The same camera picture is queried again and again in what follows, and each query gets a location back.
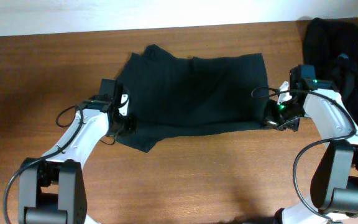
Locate black t-shirt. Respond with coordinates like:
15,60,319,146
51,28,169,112
117,45,268,152

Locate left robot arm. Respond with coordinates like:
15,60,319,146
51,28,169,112
14,79,135,223

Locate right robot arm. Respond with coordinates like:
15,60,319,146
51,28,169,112
265,65,358,223

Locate pile of black clothes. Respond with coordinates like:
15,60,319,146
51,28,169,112
303,18,358,125

